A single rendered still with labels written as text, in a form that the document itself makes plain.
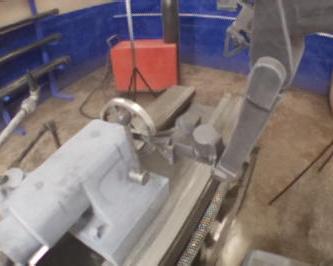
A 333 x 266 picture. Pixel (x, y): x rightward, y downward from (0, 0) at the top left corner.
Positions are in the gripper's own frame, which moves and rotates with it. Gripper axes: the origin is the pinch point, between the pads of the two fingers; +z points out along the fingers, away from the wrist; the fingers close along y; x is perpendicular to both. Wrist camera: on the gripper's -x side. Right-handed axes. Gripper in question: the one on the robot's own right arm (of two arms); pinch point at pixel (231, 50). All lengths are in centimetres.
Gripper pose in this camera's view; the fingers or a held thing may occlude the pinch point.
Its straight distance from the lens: 66.1
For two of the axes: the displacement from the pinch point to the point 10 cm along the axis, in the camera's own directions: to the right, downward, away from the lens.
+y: -4.8, 5.5, -6.8
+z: -3.9, 5.6, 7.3
